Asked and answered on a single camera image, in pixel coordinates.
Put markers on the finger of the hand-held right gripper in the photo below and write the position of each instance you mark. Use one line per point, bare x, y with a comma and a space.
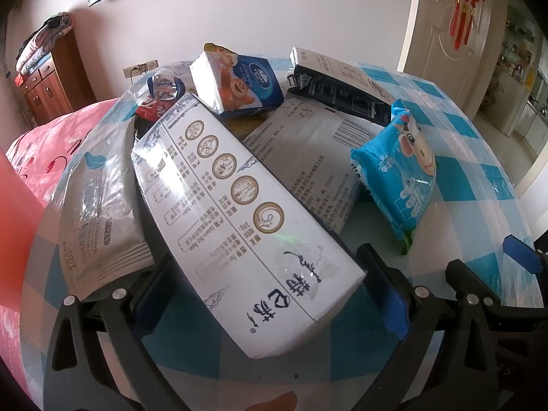
520, 254
471, 278

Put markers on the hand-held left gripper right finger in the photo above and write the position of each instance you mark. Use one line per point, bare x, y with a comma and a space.
385, 291

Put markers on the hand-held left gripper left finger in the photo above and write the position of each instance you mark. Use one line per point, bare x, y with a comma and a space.
147, 293

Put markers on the white milk carton box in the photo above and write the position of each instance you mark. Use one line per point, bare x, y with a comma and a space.
239, 231

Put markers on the orange plastic bucket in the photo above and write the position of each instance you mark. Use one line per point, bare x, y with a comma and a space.
17, 231

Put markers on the yellow snack bag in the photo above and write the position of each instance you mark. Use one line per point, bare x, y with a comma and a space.
214, 47

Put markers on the blue checked tablecloth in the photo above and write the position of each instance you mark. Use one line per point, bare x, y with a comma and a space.
471, 171

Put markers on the white wet wipes pack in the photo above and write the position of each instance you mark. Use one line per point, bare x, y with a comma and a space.
98, 205

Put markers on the blue cow-print wipes pack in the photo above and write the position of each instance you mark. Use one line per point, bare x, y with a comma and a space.
402, 171

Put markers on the white plastic mailing bag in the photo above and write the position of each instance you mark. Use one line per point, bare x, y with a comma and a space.
308, 154

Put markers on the pink bed blanket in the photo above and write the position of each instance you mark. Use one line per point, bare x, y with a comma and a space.
55, 137

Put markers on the red wrapper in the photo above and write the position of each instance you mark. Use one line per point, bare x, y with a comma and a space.
145, 110

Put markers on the flat yellow wrapper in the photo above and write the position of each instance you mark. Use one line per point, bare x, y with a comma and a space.
244, 126

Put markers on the white shelf cabinet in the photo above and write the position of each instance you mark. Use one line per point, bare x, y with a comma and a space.
518, 60

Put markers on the black and white box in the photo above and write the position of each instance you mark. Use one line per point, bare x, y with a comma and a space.
342, 90

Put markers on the cream door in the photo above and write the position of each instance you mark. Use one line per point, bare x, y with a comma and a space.
436, 51

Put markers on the brown wooden cabinet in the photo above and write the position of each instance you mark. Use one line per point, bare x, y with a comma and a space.
55, 90

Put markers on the blue bear-print tissue pack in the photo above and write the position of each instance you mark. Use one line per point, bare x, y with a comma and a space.
239, 81

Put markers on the small red box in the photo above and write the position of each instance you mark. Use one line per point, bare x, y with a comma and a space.
19, 80

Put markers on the stack of folded blankets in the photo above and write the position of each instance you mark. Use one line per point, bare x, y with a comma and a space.
43, 38

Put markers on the wall socket strip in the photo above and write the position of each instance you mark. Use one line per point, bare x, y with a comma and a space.
139, 68

